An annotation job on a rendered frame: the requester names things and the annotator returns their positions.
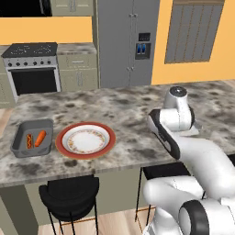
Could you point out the black microwave oven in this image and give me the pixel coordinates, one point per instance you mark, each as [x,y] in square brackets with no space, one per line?
[21,7]

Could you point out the olive base cupboards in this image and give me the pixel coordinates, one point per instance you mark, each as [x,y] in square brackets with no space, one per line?
[78,70]

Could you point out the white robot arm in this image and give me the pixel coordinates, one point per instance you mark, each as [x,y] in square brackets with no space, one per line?
[202,159]

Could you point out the grey window blinds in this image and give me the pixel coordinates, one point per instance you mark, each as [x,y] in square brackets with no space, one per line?
[194,30]

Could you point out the silver stove with oven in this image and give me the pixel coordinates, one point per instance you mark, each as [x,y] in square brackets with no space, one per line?
[30,64]

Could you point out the olive wall cupboard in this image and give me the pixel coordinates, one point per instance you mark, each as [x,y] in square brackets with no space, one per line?
[72,7]

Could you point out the red rimmed white plate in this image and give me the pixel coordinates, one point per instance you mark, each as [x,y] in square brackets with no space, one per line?
[85,140]

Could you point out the black bar stool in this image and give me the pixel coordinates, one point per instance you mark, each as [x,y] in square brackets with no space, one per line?
[162,171]
[70,192]

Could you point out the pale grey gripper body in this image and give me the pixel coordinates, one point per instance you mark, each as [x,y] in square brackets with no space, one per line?
[195,131]

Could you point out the grey tupperware container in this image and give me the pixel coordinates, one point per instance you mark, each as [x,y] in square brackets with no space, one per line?
[21,128]

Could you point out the orange carrot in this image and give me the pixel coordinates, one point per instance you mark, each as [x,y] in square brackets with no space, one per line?
[40,138]

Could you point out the hot dog in bun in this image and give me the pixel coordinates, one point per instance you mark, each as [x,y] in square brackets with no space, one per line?
[29,141]

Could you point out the grey fridge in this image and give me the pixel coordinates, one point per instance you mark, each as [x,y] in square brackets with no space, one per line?
[119,42]

